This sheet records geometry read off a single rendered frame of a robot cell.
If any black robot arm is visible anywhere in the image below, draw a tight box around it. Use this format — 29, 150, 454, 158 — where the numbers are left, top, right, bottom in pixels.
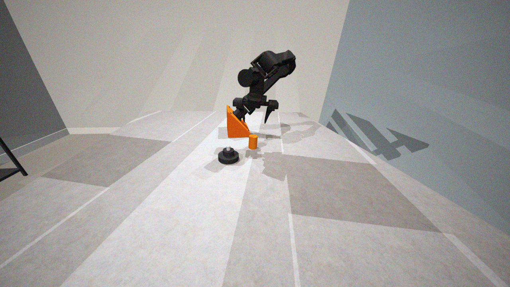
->
237, 50, 296, 115

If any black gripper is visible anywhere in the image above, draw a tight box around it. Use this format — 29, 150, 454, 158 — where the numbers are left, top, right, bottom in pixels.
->
233, 86, 279, 123

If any orange knob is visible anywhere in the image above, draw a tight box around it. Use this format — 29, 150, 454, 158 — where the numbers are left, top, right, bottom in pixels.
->
249, 134, 258, 149

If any dark grey round pedestal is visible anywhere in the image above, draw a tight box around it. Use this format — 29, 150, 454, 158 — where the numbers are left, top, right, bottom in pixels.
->
218, 145, 239, 165

